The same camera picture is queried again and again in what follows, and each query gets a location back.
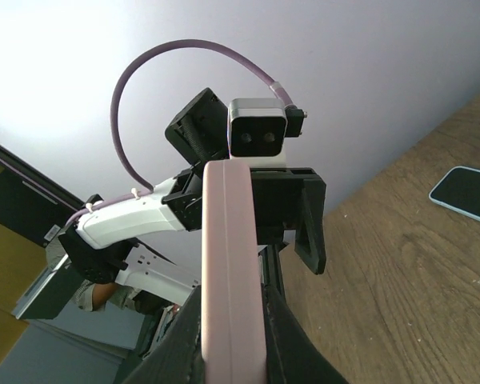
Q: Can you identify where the pink phone case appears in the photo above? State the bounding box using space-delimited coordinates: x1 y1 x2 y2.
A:
201 159 266 383

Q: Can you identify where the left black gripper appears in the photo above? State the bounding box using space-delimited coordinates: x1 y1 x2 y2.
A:
162 168 326 275

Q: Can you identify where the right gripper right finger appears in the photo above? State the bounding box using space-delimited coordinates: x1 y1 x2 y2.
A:
262 286 347 384

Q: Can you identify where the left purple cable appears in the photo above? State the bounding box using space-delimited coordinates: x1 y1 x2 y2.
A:
66 38 293 227

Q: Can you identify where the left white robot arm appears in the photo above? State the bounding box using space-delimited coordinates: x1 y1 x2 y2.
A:
62 88 326 284

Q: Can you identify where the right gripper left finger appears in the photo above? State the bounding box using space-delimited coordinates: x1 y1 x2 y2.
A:
124 286 205 384

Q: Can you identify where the blue cased phone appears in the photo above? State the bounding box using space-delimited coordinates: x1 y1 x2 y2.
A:
429 166 480 222

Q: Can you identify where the black front rail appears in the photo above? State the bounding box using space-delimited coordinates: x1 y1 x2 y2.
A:
258 242 288 300

